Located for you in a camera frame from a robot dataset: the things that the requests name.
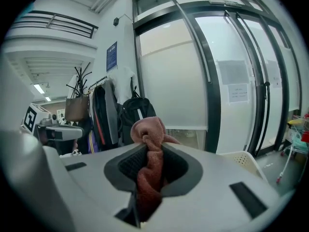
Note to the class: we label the metal clothes rail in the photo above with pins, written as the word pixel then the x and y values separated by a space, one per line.
pixel 97 82

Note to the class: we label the brown tote bag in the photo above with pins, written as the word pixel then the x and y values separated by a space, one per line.
pixel 76 109

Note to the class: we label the large grey paper on glass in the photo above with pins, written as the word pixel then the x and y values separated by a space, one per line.
pixel 233 72

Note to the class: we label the small grey paper on glass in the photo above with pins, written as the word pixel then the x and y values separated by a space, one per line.
pixel 272 68

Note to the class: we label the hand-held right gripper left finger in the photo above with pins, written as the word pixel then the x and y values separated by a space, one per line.
pixel 91 192

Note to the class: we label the black coat rack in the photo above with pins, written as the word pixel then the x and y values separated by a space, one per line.
pixel 79 81

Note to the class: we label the blue wall notice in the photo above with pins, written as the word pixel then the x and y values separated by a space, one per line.
pixel 111 57

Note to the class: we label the white perforated plastic basket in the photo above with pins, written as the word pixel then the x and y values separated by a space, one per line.
pixel 243 159

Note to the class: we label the small black wall box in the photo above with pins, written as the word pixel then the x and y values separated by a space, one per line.
pixel 116 21

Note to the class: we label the grey hanging coat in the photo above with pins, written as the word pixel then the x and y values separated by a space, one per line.
pixel 111 115

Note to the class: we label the short ceiling light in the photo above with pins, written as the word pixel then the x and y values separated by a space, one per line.
pixel 48 98

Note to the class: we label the pink towel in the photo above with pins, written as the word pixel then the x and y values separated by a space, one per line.
pixel 149 173

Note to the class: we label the black jacket with red stripe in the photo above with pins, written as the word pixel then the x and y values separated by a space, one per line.
pixel 100 120

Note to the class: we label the purple garment with yellow stripe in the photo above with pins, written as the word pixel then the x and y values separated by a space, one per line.
pixel 93 142

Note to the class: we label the black backpack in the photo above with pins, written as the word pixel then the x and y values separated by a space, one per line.
pixel 135 115

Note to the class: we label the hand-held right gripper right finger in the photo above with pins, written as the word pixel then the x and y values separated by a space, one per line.
pixel 207 197

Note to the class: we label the white hanging garment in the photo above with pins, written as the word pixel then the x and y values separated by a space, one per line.
pixel 123 83

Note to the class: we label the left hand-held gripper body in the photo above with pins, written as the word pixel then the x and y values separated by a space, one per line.
pixel 31 118

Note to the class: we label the long ceiling light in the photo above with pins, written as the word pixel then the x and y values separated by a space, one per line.
pixel 39 88

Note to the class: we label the black-framed frosted glass door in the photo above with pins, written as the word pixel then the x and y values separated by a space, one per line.
pixel 183 81

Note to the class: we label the white printed paper on glass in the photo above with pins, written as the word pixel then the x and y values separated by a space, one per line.
pixel 238 93

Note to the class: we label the black balcony railing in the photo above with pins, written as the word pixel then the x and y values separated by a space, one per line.
pixel 60 23

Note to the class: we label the small white paper on glass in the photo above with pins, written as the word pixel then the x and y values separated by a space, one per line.
pixel 277 82

